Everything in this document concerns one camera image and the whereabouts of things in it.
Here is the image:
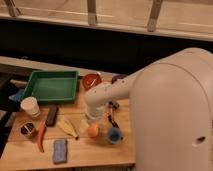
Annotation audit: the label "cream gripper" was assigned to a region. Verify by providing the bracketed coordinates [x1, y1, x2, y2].
[79, 116, 99, 133]

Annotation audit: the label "white paper cup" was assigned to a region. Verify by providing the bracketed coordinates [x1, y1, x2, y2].
[20, 97, 40, 117]

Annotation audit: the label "orange carrot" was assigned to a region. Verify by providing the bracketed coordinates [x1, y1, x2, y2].
[37, 123, 46, 153]

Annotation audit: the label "blue plastic cup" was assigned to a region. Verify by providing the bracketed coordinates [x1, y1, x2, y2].
[107, 127, 123, 144]

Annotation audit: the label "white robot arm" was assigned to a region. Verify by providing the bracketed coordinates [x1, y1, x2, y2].
[85, 48, 213, 171]

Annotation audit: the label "blue cloth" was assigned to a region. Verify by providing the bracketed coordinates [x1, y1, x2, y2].
[9, 89, 24, 102]

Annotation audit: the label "orange bowl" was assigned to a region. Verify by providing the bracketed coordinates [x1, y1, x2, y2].
[82, 73, 102, 90]

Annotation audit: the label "blue sponge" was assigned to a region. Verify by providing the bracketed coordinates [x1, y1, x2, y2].
[52, 139, 67, 164]

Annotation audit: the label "green plastic tray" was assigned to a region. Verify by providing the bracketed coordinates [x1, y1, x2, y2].
[22, 71, 78, 104]

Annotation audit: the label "orange apple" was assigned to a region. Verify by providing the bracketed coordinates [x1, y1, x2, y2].
[87, 124, 99, 138]

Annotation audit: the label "purple bowl with cloth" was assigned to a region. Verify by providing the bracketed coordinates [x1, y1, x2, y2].
[111, 74, 127, 84]

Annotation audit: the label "dark utensil handle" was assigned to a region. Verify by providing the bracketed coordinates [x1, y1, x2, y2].
[108, 101, 119, 128]

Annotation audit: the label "black rectangular block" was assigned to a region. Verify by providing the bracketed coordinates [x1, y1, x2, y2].
[45, 105, 58, 126]

